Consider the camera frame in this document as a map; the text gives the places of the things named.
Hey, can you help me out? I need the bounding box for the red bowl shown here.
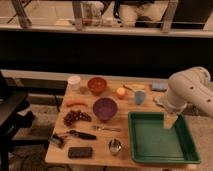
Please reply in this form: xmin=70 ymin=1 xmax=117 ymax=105
xmin=87 ymin=77 xmax=107 ymax=95

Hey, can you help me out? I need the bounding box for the white plastic cup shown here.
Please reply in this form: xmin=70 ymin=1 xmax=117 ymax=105
xmin=68 ymin=75 xmax=81 ymax=90

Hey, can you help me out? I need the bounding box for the yellow banana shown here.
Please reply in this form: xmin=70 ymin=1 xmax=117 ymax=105
xmin=123 ymin=84 xmax=145 ymax=91

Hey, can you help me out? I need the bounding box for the dark red grape bunch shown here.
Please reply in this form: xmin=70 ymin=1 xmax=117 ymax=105
xmin=63 ymin=110 xmax=92 ymax=127

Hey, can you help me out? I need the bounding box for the purple bowl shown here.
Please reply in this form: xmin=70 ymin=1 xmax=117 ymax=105
xmin=93 ymin=98 xmax=118 ymax=122

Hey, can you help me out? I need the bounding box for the blue cup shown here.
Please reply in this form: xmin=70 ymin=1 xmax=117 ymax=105
xmin=134 ymin=90 xmax=146 ymax=105

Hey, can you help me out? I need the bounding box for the orange fruit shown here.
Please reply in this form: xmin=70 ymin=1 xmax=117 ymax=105
xmin=116 ymin=87 xmax=126 ymax=99

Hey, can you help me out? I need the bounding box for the blue sponge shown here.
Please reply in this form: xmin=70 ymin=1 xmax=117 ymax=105
xmin=152 ymin=82 xmax=167 ymax=92

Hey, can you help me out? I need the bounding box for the green plastic tray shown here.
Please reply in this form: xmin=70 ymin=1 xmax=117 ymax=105
xmin=128 ymin=112 xmax=201 ymax=164

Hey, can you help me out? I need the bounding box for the orange carrot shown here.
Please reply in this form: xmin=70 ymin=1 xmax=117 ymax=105
xmin=65 ymin=100 xmax=88 ymax=107

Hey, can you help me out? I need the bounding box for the grey crumpled cloth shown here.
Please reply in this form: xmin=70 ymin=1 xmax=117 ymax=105
xmin=154 ymin=96 xmax=165 ymax=107

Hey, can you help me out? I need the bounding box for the black clip tool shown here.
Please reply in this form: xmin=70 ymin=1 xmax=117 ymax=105
xmin=50 ymin=133 xmax=65 ymax=148

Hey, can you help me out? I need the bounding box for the black chair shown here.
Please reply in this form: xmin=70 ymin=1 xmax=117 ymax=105
xmin=0 ymin=72 xmax=28 ymax=171

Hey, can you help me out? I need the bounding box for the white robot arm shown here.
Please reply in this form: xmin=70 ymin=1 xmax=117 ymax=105
xmin=160 ymin=67 xmax=213 ymax=129

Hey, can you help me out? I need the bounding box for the small metal cup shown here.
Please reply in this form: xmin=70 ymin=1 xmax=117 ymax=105
xmin=108 ymin=139 xmax=122 ymax=155

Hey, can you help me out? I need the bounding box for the person in background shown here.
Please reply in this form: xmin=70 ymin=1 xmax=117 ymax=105
xmin=113 ymin=0 xmax=168 ymax=28

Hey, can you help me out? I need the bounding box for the black rectangular sponge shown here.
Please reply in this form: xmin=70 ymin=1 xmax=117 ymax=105
xmin=68 ymin=147 xmax=93 ymax=158

